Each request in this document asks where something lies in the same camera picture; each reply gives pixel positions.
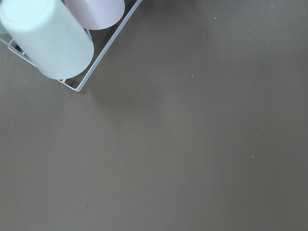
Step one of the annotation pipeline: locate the white cup rack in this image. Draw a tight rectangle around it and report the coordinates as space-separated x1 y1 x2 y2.
0 0 140 92

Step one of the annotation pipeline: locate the pink plastic cup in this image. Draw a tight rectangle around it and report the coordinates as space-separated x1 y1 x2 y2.
64 0 126 30

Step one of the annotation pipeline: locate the white plastic cup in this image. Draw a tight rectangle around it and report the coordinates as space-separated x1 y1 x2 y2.
0 0 94 79

